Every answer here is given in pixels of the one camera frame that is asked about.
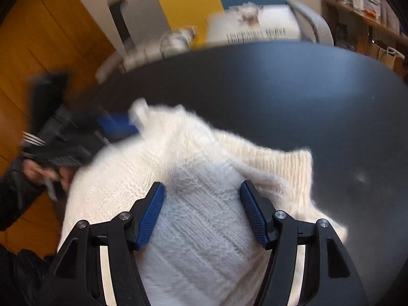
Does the grey yellow blue sofa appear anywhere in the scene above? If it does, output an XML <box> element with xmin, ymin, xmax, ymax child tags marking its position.
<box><xmin>96</xmin><ymin>0</ymin><xmax>335</xmax><ymax>83</ymax></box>

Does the black upright post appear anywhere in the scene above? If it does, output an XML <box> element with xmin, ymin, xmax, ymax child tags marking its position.
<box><xmin>108</xmin><ymin>0</ymin><xmax>135</xmax><ymax>54</ymax></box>

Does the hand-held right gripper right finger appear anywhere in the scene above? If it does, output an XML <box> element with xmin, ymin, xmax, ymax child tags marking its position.
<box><xmin>240</xmin><ymin>180</ymin><xmax>367</xmax><ymax>306</ymax></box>

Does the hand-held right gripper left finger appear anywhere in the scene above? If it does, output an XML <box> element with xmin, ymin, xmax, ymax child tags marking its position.
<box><xmin>38</xmin><ymin>182</ymin><xmax>165</xmax><ymax>306</ymax></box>

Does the brown paper bag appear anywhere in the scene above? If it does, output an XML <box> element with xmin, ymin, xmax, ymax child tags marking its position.
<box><xmin>378</xmin><ymin>46</ymin><xmax>405</xmax><ymax>70</ymax></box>

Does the white deer print pillow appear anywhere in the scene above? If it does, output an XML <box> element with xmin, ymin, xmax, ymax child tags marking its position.
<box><xmin>206</xmin><ymin>3</ymin><xmax>303</xmax><ymax>48</ymax></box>

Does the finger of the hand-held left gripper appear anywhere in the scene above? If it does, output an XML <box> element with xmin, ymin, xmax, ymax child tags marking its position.
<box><xmin>96</xmin><ymin>111</ymin><xmax>142</xmax><ymax>141</ymax></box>

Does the cream knit sweater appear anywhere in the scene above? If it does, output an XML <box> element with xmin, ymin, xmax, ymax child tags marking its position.
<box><xmin>57</xmin><ymin>98</ymin><xmax>349</xmax><ymax>306</ymax></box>

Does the wooden desk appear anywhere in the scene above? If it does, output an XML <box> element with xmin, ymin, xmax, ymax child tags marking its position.
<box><xmin>322</xmin><ymin>0</ymin><xmax>408</xmax><ymax>72</ymax></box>

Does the geometric print pillow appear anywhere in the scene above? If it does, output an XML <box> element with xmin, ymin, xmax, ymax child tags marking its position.
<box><xmin>123</xmin><ymin>27</ymin><xmax>198</xmax><ymax>68</ymax></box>

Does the person's left hand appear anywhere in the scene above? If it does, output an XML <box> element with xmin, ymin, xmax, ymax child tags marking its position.
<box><xmin>23</xmin><ymin>159</ymin><xmax>74</xmax><ymax>196</ymax></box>

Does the orange wooden wardrobe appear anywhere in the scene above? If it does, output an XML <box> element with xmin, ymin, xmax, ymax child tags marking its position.
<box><xmin>0</xmin><ymin>0</ymin><xmax>118</xmax><ymax>259</ymax></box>

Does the person's dark clothing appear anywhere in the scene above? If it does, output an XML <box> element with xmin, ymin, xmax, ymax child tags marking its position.
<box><xmin>0</xmin><ymin>244</ymin><xmax>56</xmax><ymax>306</ymax></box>

